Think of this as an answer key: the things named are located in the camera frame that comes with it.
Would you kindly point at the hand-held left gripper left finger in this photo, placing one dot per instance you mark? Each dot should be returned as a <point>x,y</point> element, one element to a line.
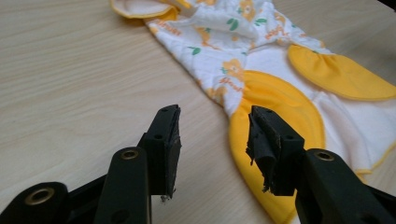
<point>162,149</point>

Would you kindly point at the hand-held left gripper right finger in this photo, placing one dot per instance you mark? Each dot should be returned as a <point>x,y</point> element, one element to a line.
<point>280,155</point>

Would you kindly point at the white and yellow baby garment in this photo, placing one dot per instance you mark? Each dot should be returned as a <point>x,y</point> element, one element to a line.
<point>280,81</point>

